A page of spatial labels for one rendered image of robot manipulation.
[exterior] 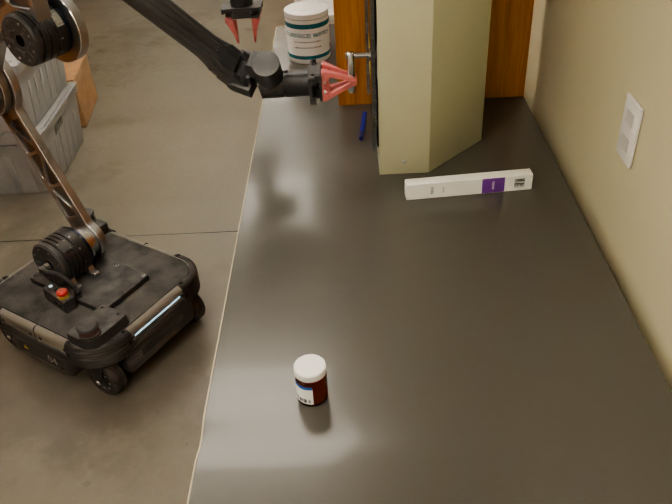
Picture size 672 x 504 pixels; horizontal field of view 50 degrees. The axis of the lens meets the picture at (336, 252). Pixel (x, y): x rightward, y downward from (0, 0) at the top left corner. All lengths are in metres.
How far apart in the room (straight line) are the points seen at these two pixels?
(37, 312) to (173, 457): 0.68
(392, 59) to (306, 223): 0.37
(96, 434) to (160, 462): 0.25
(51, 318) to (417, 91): 1.50
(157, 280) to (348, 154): 1.07
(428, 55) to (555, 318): 0.59
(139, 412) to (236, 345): 1.27
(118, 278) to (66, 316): 0.22
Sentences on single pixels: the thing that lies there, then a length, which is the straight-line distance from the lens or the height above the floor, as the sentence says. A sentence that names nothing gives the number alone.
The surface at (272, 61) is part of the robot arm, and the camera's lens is 1.49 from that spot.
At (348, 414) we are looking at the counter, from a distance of 1.09.
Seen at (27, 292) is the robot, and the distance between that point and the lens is 2.68.
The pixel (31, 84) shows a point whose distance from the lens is 3.59.
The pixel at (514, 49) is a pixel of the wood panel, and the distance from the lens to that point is 1.94.
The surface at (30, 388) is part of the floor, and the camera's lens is 2.68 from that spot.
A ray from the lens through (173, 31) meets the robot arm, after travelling 1.51.
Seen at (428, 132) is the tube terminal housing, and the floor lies 1.04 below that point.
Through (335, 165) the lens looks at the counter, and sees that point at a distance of 1.66.
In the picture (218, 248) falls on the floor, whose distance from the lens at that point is 3.06.
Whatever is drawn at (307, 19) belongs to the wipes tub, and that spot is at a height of 1.08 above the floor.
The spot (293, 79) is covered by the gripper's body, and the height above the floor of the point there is 1.16.
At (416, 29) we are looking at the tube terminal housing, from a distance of 1.48.
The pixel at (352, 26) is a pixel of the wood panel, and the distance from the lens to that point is 1.86.
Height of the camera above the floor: 1.77
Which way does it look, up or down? 37 degrees down
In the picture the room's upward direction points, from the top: 4 degrees counter-clockwise
